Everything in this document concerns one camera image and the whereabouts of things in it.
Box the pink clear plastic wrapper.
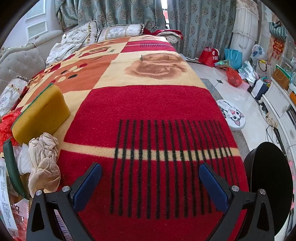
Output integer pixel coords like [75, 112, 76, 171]
[11, 198, 29, 241]

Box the blue white medicine box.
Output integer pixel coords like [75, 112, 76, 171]
[1, 158, 18, 238]

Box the black round trash bin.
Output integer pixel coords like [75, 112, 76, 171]
[243, 142, 293, 234]

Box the crumpled beige tissue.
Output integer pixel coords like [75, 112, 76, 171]
[28, 132, 61, 197]

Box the dark green box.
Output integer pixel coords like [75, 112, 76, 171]
[3, 138, 28, 199]

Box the white crumpled tissue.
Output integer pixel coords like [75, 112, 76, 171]
[13, 144, 32, 175]

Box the red orange patterned blanket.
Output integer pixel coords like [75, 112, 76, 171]
[17, 36, 248, 240]

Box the yellow green sponge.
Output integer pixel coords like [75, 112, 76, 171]
[11, 83, 70, 144]

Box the red crumpled plastic bag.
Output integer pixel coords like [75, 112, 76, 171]
[0, 111, 21, 152]

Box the white tv cabinet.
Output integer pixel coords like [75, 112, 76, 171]
[260, 77, 296, 163]

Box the side bolster pillow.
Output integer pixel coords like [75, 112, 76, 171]
[0, 75, 29, 118]

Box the red plastic bag on floor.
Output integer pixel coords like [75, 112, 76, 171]
[226, 67, 242, 87]

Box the grey tufted headboard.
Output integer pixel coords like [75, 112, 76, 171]
[0, 30, 63, 92]

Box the teal gift bag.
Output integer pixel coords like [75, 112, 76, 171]
[224, 49, 242, 70]

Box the red gift bag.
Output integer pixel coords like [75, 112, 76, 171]
[198, 47, 220, 67]

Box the white lace cover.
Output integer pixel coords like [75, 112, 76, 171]
[230, 0, 259, 63]

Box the embroidered white pillow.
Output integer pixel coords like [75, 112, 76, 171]
[62, 21, 98, 46]

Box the embroidered bolster pillow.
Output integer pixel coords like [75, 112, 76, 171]
[96, 24, 144, 43]

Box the teal patterned curtain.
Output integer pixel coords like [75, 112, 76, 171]
[54, 0, 236, 59]

